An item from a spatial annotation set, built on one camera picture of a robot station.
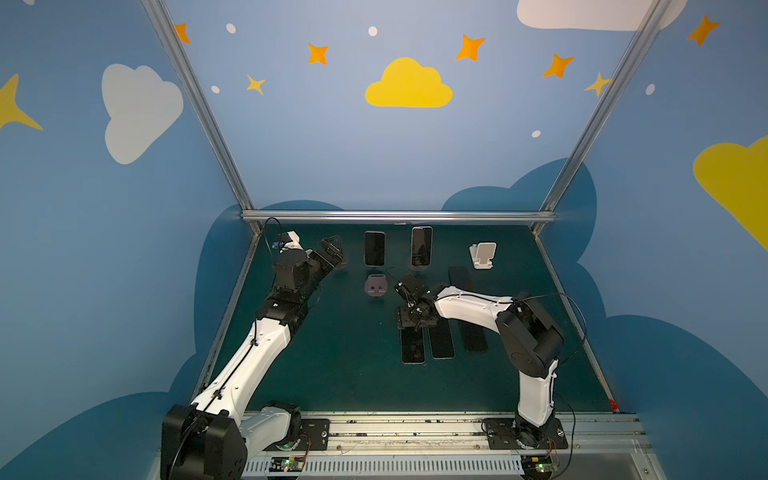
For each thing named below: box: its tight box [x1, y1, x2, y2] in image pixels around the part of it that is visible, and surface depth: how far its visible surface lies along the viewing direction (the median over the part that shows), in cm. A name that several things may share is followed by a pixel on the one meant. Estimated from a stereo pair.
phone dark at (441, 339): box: [428, 317, 455, 359], surface depth 92 cm
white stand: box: [469, 242, 497, 269], surface depth 109 cm
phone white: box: [449, 266, 473, 290], surface depth 110 cm
